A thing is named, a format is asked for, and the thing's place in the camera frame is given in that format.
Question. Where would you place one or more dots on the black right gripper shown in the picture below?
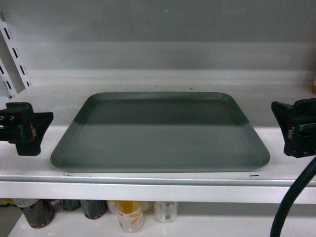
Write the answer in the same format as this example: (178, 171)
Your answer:
(298, 126)

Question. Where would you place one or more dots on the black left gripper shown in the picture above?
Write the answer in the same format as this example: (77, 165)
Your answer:
(21, 126)

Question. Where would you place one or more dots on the grey silver serving tray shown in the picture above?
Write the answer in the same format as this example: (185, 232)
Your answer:
(160, 132)

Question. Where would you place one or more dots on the white slotted shelf upright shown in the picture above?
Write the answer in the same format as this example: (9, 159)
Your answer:
(13, 74)

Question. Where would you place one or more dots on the white upper shelf board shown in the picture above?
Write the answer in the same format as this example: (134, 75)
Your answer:
(36, 177)

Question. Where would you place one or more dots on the dark tea bottle left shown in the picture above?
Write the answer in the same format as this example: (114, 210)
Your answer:
(38, 212)

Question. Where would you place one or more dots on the dark tea bottle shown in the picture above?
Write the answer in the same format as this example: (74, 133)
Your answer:
(38, 212)
(93, 209)

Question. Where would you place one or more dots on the dark tea bottle middle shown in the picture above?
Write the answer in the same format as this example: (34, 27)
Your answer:
(93, 209)

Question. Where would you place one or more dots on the yellow juice bottle front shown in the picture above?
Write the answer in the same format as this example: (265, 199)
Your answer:
(130, 215)

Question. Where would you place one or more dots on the yellow juice bottle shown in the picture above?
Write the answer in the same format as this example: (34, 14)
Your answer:
(130, 215)
(166, 212)

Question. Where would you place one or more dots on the yellow juice bottle right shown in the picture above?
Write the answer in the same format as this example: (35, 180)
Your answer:
(166, 212)

